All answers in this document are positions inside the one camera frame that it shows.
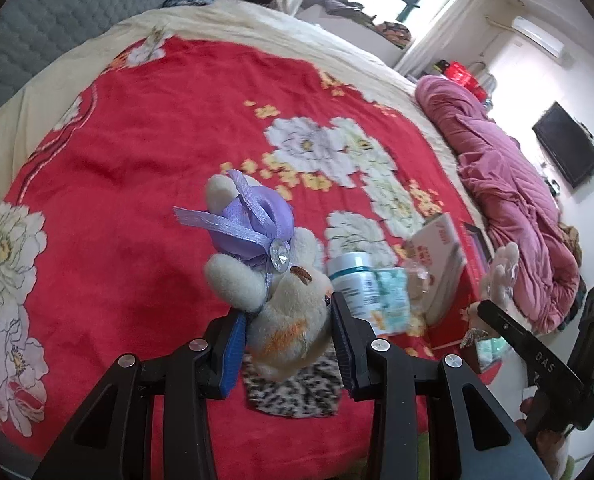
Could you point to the clothes on window sill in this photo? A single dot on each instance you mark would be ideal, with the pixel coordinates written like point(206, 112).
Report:
point(395, 32)

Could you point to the white air conditioner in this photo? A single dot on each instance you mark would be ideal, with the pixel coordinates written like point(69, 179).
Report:
point(539, 36)

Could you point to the pink crumpled quilt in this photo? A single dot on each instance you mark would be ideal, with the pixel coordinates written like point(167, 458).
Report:
point(512, 196)

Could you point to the black wall television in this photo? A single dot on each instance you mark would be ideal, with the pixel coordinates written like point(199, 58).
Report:
point(568, 144)

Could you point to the bear plush with purple hat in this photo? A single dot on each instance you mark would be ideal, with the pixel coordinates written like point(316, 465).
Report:
point(265, 266)

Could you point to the red bag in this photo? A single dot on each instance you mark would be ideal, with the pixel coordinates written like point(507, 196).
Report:
point(459, 74)

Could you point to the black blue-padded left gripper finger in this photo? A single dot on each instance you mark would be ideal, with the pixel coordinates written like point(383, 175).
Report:
point(109, 436)

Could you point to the right hand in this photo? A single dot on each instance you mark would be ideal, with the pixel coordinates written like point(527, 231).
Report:
point(552, 447)

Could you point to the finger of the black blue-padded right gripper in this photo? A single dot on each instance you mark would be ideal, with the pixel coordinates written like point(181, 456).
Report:
point(470, 435)

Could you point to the white medicine bottle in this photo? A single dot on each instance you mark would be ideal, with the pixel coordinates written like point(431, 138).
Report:
point(352, 275)

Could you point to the red tissue box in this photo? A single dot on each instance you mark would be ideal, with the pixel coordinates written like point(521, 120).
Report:
point(435, 261)

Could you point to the leopard print scarf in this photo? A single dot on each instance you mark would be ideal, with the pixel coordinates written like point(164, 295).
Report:
point(314, 392)

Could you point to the small teal tissue pack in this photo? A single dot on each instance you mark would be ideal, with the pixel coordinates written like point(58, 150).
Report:
point(394, 305)

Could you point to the lavender scrunchie plush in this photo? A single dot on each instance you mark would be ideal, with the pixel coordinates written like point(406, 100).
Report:
point(498, 284)

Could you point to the shallow box tray with books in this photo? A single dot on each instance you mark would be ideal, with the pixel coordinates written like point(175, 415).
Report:
point(446, 335)

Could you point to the red floral blanket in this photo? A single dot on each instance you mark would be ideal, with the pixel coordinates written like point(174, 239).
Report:
point(98, 149)

